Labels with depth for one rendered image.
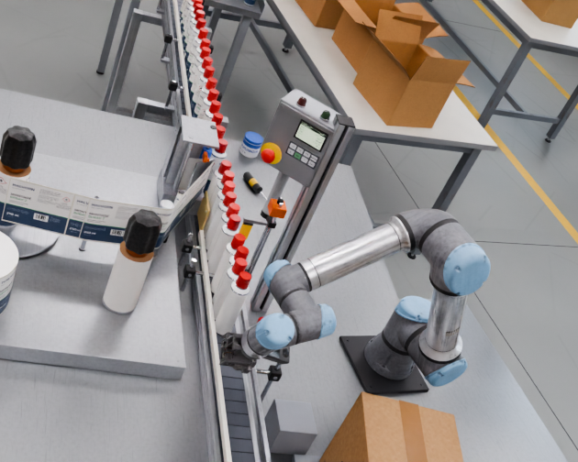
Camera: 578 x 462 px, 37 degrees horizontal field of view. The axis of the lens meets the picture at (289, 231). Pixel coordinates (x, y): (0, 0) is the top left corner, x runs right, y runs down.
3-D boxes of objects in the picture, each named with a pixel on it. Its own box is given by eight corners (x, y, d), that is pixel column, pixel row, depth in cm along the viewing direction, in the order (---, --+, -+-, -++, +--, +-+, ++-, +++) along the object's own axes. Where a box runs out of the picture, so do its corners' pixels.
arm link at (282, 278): (436, 182, 215) (257, 260, 204) (461, 212, 209) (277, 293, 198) (434, 214, 224) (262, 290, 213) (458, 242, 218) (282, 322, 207)
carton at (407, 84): (328, 74, 407) (360, 3, 386) (412, 82, 434) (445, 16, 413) (370, 127, 381) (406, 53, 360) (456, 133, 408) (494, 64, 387)
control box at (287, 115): (271, 145, 238) (294, 87, 227) (324, 176, 236) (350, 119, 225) (254, 159, 230) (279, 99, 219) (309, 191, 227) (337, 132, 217)
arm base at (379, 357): (357, 340, 258) (370, 317, 253) (400, 341, 265) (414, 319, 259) (374, 379, 248) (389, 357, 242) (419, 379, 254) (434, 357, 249)
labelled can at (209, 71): (185, 111, 316) (202, 62, 305) (199, 114, 318) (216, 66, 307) (187, 118, 313) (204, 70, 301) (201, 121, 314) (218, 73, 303)
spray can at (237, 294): (212, 321, 237) (236, 266, 225) (230, 324, 238) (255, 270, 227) (212, 334, 233) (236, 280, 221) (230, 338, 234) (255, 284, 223)
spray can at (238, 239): (205, 284, 247) (227, 230, 236) (222, 283, 250) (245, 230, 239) (212, 297, 244) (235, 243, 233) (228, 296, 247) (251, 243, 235)
